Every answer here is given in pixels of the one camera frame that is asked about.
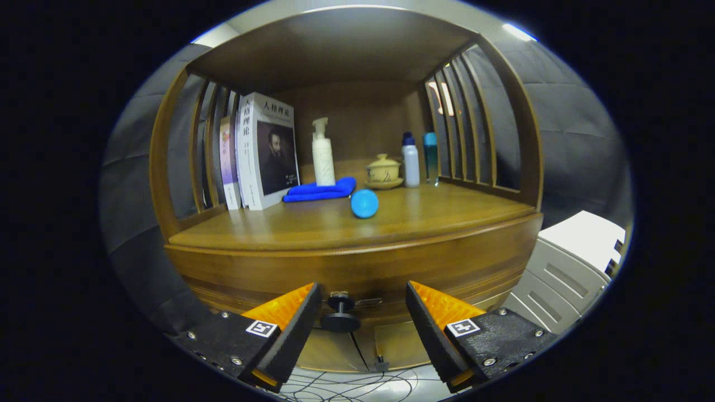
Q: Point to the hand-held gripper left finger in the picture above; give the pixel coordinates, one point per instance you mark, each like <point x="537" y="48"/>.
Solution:
<point x="296" y="335"/>

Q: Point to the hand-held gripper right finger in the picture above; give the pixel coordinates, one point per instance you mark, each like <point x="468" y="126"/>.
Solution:
<point x="433" y="335"/>

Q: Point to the wooden drawer with black knob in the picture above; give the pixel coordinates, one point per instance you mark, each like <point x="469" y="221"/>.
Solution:
<point x="363" y="268"/>

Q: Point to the blue cosmetic tube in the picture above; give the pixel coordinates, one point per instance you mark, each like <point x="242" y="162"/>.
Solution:
<point x="365" y="204"/>

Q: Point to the wooden countertop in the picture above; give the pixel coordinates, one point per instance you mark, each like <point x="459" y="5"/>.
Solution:
<point x="419" y="218"/>

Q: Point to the brown wooden cabinet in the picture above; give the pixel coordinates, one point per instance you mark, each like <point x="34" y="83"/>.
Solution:
<point x="335" y="44"/>

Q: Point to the blue folded cloth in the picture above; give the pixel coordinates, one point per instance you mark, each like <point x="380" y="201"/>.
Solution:
<point x="318" y="191"/>

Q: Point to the white grey appliance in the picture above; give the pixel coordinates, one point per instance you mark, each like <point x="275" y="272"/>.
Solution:
<point x="564" y="262"/>

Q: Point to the beige saucer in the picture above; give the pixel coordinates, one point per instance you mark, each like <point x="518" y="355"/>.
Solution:
<point x="385" y="185"/>

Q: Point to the white bottle with blue cap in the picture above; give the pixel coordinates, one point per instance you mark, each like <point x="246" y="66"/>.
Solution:
<point x="411" y="164"/>

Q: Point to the beige lidded teacup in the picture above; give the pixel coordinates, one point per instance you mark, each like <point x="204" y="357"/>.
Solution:
<point x="384" y="170"/>

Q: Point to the white pump bottle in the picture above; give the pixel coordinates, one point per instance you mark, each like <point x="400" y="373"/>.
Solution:
<point x="324" y="164"/>

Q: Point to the teal transparent bottle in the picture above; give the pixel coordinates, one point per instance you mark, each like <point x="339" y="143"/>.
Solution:
<point x="430" y="159"/>

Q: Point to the large white portrait book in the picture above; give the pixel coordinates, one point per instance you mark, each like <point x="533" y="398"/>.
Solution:
<point x="273" y="156"/>

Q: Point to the thin white book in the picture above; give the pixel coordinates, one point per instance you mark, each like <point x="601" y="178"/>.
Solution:
<point x="236" y="162"/>

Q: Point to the thin purple book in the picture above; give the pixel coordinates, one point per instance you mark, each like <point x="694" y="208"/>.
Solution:
<point x="228" y="162"/>

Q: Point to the rectangular ceiling light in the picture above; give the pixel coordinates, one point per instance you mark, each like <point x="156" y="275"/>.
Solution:
<point x="518" y="32"/>

